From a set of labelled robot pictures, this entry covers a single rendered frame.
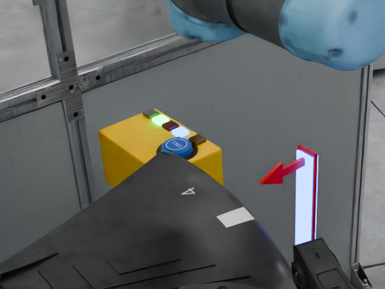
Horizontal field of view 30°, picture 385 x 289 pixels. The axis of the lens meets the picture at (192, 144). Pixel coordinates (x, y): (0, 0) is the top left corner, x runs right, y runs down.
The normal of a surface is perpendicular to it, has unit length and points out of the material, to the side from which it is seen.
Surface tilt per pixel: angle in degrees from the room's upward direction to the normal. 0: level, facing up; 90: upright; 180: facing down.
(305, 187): 90
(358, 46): 90
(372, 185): 0
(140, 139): 0
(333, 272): 7
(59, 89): 90
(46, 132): 90
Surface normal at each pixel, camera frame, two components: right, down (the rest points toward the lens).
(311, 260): -0.15, -0.80
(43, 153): 0.60, 0.38
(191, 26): -0.49, 0.51
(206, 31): -0.11, 0.55
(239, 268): 0.22, -0.78
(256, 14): -0.81, 0.37
